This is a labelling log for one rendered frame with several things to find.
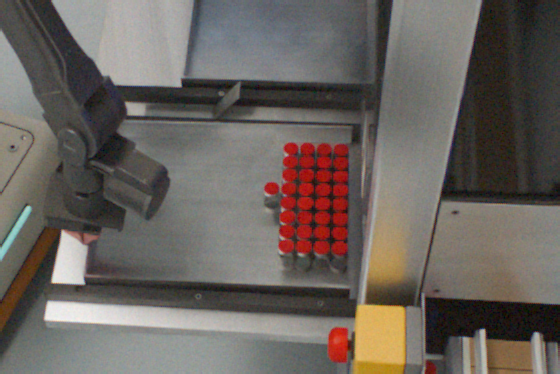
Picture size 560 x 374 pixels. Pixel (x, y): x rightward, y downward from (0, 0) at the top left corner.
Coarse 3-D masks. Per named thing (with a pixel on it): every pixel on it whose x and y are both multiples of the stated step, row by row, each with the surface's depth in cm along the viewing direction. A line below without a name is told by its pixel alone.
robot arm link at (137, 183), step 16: (64, 128) 118; (64, 144) 120; (80, 144) 119; (112, 144) 124; (128, 144) 124; (64, 160) 122; (80, 160) 121; (96, 160) 122; (112, 160) 122; (128, 160) 123; (144, 160) 123; (112, 176) 124; (128, 176) 122; (144, 176) 122; (160, 176) 123; (112, 192) 124; (128, 192) 123; (144, 192) 123; (160, 192) 125; (128, 208) 125; (144, 208) 123
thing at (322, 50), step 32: (192, 0) 164; (224, 0) 168; (256, 0) 168; (288, 0) 168; (320, 0) 167; (352, 0) 167; (192, 32) 164; (224, 32) 165; (256, 32) 164; (288, 32) 164; (320, 32) 163; (352, 32) 163; (192, 64) 161; (224, 64) 161; (256, 64) 161; (288, 64) 160; (320, 64) 160; (352, 64) 159
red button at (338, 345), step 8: (336, 328) 121; (344, 328) 121; (328, 336) 121; (336, 336) 120; (344, 336) 120; (328, 344) 121; (336, 344) 120; (344, 344) 119; (328, 352) 121; (336, 352) 120; (344, 352) 119; (336, 360) 120; (344, 360) 120
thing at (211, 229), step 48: (144, 144) 154; (192, 144) 153; (240, 144) 152; (192, 192) 148; (240, 192) 148; (96, 240) 144; (144, 240) 145; (192, 240) 144; (240, 240) 144; (192, 288) 138; (240, 288) 137; (288, 288) 136; (336, 288) 135
